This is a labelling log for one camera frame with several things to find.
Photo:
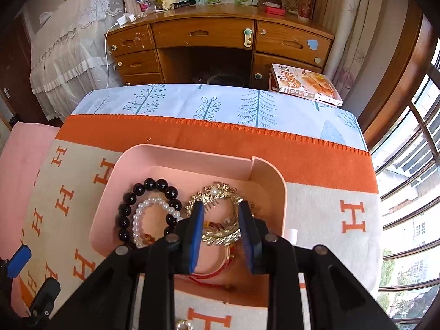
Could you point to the red flat box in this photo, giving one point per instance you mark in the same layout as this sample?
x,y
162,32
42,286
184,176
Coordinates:
x,y
274,11

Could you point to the printed paper cup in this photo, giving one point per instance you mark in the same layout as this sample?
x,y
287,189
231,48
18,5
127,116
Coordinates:
x,y
306,5

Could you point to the green drawer child lock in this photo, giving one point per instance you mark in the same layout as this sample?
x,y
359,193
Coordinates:
x,y
248,37

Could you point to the small pearl jewelry piece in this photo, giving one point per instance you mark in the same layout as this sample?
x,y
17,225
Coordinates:
x,y
183,325

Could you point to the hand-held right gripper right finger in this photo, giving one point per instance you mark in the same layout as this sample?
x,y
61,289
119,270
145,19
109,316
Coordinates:
x,y
246,237

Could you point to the gold pearl hair comb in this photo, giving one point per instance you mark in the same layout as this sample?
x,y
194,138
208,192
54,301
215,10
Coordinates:
x,y
220,190

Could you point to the pink plastic tray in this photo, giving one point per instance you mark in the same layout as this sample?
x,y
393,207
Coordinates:
x,y
192,166

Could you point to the orange and grey printed blanket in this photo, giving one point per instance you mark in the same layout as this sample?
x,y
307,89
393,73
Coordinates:
x,y
309,160

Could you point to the white lace cover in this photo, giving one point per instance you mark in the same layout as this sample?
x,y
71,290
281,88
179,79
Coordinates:
x,y
68,51

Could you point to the white charger plug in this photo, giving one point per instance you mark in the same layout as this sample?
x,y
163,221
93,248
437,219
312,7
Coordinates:
x,y
125,20

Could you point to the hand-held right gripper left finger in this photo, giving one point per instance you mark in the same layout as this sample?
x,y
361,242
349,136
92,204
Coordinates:
x,y
195,237

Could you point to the floral curtain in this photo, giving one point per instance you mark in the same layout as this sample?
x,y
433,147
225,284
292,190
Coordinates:
x,y
357,41

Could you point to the pink cloth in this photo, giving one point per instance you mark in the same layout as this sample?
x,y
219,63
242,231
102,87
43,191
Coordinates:
x,y
24,151

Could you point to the wooden window frame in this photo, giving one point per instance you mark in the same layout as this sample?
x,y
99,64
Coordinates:
x,y
405,58

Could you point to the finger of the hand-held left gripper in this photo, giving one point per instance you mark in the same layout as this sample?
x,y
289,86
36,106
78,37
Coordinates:
x,y
44,295
19,260

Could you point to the wooden desk with drawers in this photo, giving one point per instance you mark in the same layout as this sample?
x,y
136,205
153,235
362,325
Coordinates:
x,y
202,32

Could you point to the black flashlight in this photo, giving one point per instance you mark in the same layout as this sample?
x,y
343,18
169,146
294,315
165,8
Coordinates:
x,y
184,4

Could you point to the blue tree-print sheet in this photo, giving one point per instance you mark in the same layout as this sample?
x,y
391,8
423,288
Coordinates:
x,y
178,103

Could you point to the blue sticker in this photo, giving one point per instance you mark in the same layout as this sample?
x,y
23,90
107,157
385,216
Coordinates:
x,y
312,44

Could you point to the metal window guard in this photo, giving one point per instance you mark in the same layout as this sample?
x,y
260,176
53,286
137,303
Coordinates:
x,y
405,165

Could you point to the bread cookbook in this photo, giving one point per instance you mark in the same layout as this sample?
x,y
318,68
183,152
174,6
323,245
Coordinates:
x,y
306,82

